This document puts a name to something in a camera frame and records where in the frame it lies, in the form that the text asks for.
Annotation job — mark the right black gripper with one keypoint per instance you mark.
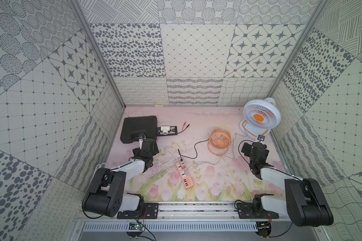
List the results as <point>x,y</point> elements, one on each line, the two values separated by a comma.
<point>246,149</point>

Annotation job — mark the pink power strip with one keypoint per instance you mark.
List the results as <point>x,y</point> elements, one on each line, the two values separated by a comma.
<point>186,178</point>

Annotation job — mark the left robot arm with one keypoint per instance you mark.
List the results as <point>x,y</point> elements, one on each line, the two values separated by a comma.
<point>106,194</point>

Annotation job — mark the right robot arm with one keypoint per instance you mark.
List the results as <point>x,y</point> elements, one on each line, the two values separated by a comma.
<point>304,202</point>

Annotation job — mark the small orange desk fan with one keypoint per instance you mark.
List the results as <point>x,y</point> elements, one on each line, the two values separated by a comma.
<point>219,142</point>

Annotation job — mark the white and orange fan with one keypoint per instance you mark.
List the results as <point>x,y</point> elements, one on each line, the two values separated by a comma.
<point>260,116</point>

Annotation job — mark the black plastic tool case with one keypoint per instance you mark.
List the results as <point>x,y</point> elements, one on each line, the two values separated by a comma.
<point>134,127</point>

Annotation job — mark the black tray with white adapter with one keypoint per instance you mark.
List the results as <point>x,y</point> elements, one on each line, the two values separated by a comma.
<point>167,131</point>

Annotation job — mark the red and black test leads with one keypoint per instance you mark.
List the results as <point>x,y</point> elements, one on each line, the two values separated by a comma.
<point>185,126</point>

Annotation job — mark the right circuit board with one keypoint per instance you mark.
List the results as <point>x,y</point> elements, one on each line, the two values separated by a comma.
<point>263,229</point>

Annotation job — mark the left green circuit board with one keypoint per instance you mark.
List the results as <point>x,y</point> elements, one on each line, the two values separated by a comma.
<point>135,229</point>

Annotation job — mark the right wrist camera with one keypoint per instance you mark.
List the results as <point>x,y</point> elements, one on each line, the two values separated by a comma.
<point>260,139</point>

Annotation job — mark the aluminium mounting rail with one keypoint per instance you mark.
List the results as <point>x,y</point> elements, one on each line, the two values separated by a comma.
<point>174,211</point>

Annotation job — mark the white slotted cable duct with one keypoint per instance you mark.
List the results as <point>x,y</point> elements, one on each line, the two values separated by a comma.
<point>173,226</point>

